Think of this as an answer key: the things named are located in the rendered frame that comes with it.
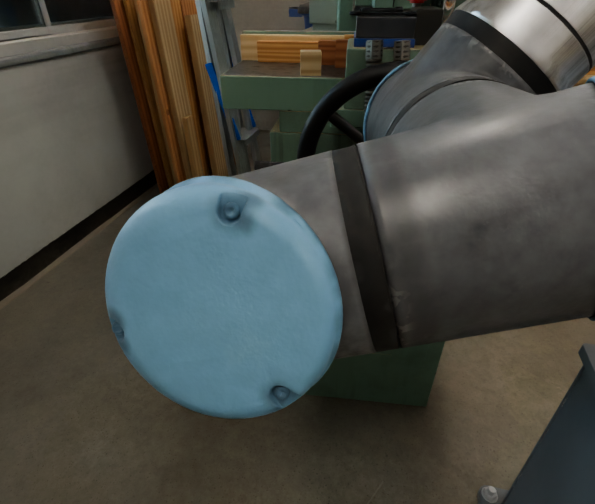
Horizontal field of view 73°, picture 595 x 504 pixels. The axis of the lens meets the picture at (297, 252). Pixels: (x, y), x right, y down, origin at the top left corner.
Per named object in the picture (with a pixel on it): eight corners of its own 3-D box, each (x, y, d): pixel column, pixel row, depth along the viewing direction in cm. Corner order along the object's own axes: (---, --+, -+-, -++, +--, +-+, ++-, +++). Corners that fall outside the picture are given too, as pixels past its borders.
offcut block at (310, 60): (300, 76, 73) (300, 51, 71) (300, 72, 76) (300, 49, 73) (321, 76, 73) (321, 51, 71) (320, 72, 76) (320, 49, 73)
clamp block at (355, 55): (340, 109, 65) (344, 47, 60) (342, 91, 76) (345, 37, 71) (434, 112, 64) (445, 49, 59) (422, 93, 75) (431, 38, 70)
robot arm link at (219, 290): (387, 422, 13) (121, 459, 15) (368, 297, 25) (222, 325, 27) (322, 138, 12) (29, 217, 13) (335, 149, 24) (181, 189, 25)
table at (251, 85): (206, 123, 69) (201, 86, 66) (245, 86, 94) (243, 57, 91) (579, 136, 63) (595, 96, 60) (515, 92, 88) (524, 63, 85)
